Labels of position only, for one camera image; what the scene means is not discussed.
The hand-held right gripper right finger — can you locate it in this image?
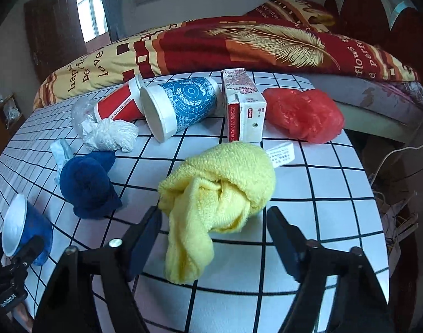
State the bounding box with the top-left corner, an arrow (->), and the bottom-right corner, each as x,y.
266,206 -> 396,333

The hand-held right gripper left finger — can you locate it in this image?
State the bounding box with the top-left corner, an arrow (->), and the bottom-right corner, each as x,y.
33,205 -> 163,333

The small blue paper cup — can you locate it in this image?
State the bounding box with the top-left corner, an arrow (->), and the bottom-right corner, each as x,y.
1,193 -> 54,267

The yellow towel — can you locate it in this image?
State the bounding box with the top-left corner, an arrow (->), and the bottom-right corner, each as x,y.
158,143 -> 277,285

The blue patterned paper cup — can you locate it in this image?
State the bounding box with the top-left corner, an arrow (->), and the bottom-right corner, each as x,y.
140,76 -> 221,143

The checkered tablecloth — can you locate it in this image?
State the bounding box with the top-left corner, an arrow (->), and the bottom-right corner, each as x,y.
0,71 -> 389,333

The navy blue cloth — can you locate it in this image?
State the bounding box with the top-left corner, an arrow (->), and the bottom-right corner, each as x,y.
59,151 -> 123,220

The white paper label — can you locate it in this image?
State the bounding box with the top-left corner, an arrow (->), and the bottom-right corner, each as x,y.
265,141 -> 297,169

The white plastic bag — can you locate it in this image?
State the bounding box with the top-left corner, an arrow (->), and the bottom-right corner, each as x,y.
81,118 -> 139,153

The small white red box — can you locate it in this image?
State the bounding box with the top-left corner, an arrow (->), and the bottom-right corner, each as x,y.
227,92 -> 267,143

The wooden cabinet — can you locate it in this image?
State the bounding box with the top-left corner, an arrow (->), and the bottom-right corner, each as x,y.
0,92 -> 25,167

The red plastic bag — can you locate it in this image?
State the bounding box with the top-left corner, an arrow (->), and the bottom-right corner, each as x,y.
263,88 -> 345,144

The red paper cup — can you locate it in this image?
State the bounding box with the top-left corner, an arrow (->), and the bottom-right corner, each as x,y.
93,74 -> 146,122

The pink printed opened carton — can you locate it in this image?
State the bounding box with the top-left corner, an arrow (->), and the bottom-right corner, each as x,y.
221,68 -> 258,106

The bed with purple sheet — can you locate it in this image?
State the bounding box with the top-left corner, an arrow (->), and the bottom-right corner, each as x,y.
302,73 -> 423,143

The red yellow printed blanket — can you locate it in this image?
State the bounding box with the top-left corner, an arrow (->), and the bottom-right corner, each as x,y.
33,0 -> 420,110

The wooden door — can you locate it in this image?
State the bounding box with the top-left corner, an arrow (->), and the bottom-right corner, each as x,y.
24,0 -> 87,73

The bright narrow window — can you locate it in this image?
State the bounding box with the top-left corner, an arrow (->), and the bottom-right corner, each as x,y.
74,0 -> 110,42

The red white headboard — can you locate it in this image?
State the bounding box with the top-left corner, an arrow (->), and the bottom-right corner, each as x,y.
324,0 -> 423,77

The white cable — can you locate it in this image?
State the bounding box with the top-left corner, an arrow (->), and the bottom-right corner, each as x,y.
369,139 -> 423,184

